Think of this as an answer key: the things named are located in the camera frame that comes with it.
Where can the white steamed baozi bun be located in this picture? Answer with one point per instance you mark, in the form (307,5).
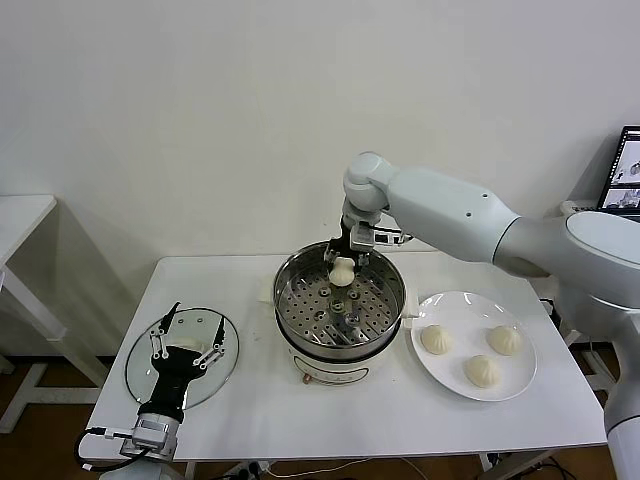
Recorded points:
(482,372)
(342,274)
(504,341)
(436,341)

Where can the white electric cooker base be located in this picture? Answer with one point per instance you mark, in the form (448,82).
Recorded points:
(340,370)

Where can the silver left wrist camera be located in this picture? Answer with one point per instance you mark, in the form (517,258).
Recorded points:
(150,442)

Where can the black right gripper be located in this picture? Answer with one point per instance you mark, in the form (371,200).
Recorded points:
(346,240)

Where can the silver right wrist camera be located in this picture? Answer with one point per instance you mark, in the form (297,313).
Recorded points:
(364,236)

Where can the open black laptop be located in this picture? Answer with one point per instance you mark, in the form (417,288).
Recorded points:
(627,165)

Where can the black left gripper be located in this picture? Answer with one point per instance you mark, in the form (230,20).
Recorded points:
(175,380)

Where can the white round plate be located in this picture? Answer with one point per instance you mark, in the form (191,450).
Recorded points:
(440,370)

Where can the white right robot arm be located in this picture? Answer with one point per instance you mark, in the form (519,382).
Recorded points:
(450,215)

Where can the round glass pot lid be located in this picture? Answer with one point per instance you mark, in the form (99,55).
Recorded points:
(142,360)

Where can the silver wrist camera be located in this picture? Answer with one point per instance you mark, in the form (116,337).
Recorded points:
(150,442)
(364,236)

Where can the stainless steel steamer basket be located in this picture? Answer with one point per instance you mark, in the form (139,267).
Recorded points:
(300,290)

